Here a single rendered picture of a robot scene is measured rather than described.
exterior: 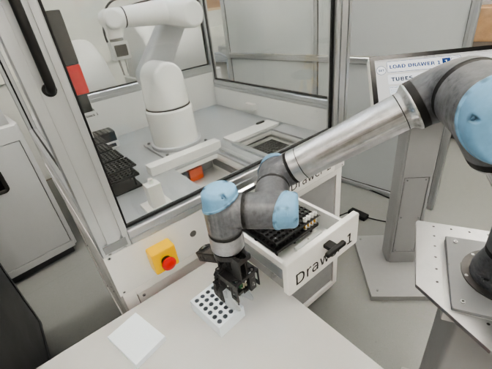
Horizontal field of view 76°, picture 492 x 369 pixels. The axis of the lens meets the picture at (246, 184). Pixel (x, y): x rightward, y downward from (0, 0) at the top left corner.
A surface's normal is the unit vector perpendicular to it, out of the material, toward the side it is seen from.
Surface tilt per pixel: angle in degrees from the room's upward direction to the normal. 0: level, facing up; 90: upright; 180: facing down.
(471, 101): 59
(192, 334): 0
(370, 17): 90
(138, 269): 90
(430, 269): 0
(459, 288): 4
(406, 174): 90
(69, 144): 90
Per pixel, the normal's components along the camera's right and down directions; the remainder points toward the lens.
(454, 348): -0.41, 0.51
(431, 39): -0.70, 0.43
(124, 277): 0.63, 0.33
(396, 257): -0.09, 0.51
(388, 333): -0.11, -0.85
